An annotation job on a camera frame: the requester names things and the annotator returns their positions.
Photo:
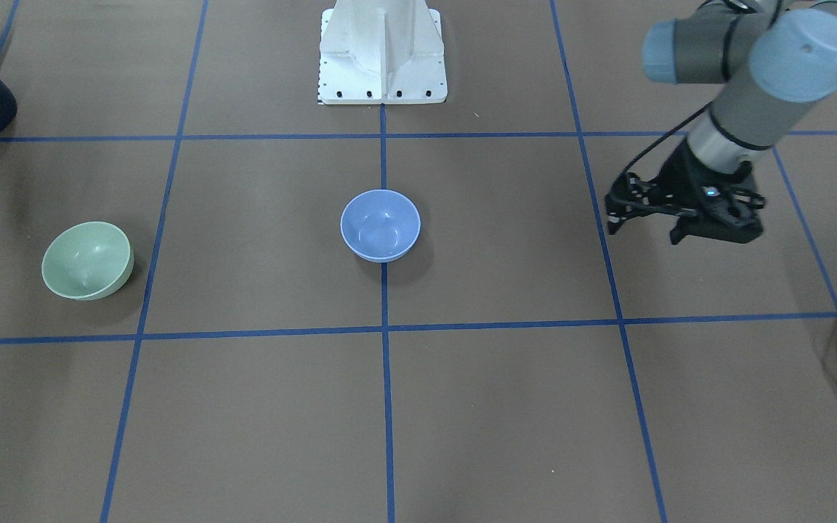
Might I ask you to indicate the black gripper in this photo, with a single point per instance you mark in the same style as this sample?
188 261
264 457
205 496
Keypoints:
682 176

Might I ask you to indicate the green bowl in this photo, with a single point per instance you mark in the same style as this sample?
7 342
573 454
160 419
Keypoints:
88 262

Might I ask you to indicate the blue bowl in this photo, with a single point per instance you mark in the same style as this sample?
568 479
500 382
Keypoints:
380 226

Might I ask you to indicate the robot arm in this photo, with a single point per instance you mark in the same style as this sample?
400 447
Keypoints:
774 63

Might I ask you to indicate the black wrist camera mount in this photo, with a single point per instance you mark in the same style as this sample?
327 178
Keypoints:
727 212

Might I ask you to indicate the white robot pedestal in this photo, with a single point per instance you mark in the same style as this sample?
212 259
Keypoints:
381 52

